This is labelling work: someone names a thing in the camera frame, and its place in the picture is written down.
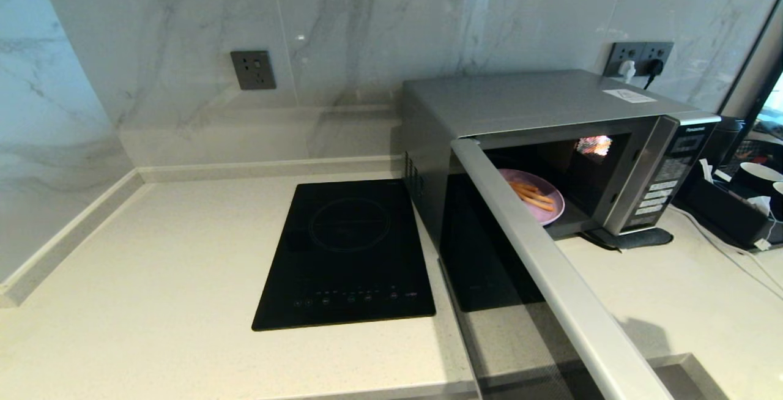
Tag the lilac plate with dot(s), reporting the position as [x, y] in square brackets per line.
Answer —
[550, 189]

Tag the black induction cooktop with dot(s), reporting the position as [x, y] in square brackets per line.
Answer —
[348, 253]

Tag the french fry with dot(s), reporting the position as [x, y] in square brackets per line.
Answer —
[538, 197]
[526, 188]
[541, 205]

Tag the white paper sticker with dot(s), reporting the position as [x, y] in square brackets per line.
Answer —
[629, 96]

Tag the dark grey felt pad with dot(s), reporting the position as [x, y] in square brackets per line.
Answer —
[642, 238]

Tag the white power plug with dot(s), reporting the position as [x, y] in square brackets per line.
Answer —
[627, 71]

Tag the black power plug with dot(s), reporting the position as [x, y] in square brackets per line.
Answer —
[655, 68]

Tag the white tissue piece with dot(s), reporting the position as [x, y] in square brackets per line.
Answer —
[705, 170]

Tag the grey cabinet door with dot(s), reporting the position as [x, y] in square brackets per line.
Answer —
[673, 388]

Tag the black cup white inside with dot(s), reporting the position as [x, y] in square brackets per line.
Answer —
[758, 175]
[778, 195]

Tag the dark grey wall socket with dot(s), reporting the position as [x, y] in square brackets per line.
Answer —
[615, 52]
[665, 51]
[253, 70]

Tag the dark window frame post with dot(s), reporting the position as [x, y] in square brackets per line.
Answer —
[755, 76]

